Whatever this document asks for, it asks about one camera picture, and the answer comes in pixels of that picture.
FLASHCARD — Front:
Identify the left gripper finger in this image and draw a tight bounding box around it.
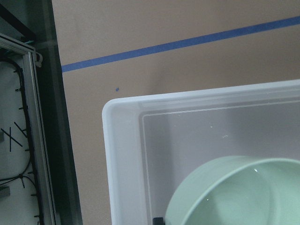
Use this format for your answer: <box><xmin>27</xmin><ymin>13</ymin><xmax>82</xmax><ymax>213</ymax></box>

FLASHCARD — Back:
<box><xmin>152</xmin><ymin>217</ymin><xmax>164</xmax><ymax>225</ymax></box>

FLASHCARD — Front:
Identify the light green bowl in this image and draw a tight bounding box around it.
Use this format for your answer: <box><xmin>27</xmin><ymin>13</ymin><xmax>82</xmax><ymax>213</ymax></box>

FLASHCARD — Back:
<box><xmin>165</xmin><ymin>156</ymin><xmax>300</xmax><ymax>225</ymax></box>

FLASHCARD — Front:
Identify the clear plastic bin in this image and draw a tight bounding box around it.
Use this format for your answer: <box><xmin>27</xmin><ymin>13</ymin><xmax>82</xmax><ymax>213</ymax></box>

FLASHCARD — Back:
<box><xmin>102</xmin><ymin>80</ymin><xmax>300</xmax><ymax>225</ymax></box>

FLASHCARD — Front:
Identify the black floor cable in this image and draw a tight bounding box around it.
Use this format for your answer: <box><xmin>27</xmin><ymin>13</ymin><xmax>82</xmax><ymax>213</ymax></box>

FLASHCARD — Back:
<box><xmin>0</xmin><ymin>58</ymin><xmax>45</xmax><ymax>225</ymax></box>

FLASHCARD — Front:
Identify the aluminium table frame rail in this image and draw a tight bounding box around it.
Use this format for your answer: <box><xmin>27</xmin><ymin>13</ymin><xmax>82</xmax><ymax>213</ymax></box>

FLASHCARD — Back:
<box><xmin>0</xmin><ymin>35</ymin><xmax>57</xmax><ymax>225</ymax></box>

